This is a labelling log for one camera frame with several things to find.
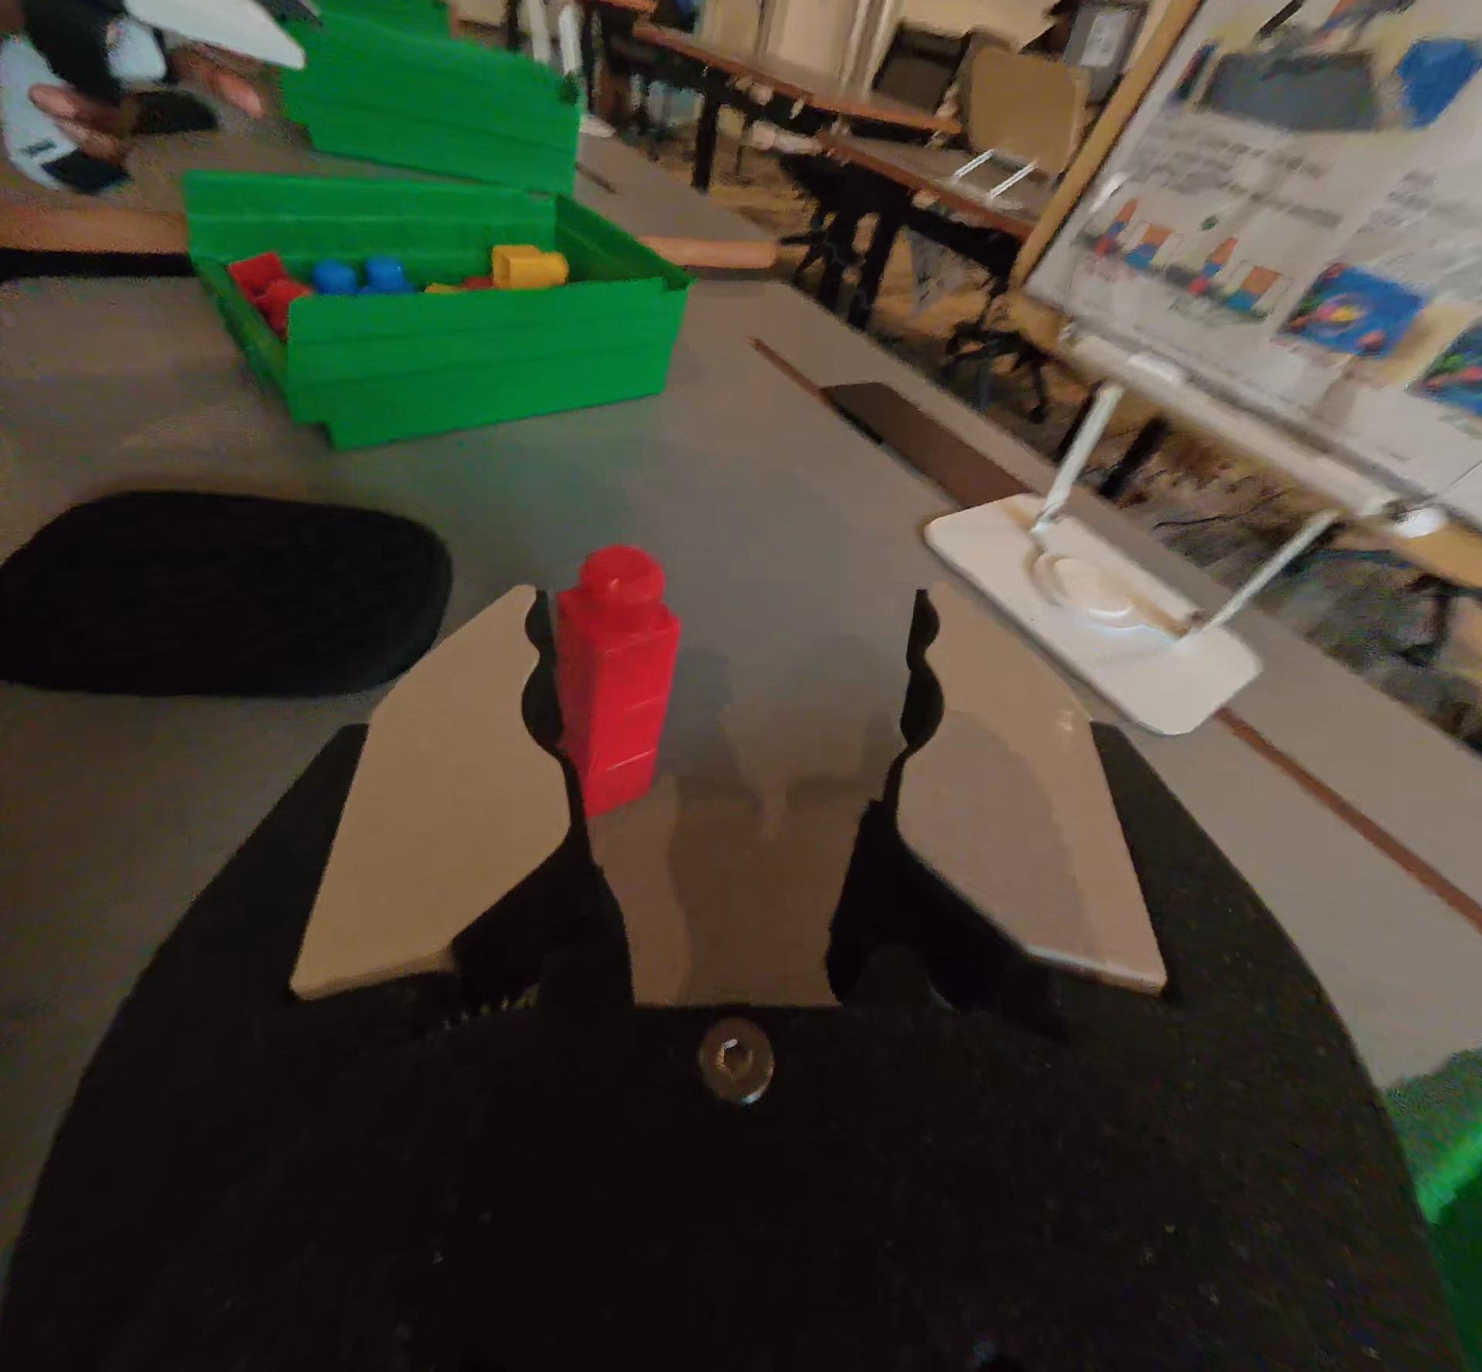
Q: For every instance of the black mesh pad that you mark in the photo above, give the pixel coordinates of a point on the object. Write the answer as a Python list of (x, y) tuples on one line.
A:
[(220, 596)]

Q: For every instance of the dark chair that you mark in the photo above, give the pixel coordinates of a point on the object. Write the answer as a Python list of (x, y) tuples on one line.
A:
[(921, 64)]

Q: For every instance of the tan chair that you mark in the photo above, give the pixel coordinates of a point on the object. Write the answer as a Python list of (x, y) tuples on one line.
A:
[(1025, 111)]

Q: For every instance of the brown top folding table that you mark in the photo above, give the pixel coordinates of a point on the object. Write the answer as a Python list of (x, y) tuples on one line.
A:
[(788, 81), (925, 181)]

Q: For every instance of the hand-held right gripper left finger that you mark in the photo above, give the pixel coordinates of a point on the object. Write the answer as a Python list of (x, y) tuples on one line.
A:
[(440, 805)]

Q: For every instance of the person's left hand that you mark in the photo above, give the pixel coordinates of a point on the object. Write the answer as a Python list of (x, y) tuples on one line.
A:
[(220, 81)]

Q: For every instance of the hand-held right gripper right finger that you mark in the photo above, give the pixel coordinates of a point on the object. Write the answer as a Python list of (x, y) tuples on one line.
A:
[(1019, 816)]

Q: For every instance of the green plastic object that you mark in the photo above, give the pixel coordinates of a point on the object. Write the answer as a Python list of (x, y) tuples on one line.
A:
[(1447, 1153)]

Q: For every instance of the green plastic bin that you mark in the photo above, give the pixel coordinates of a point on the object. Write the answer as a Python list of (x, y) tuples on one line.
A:
[(464, 366), (429, 111)]

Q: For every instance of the red block tower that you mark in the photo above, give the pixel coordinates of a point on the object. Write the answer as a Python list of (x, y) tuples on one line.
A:
[(620, 690)]

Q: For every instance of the pile of toy blocks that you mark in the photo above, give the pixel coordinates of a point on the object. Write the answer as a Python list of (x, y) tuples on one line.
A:
[(279, 296)]

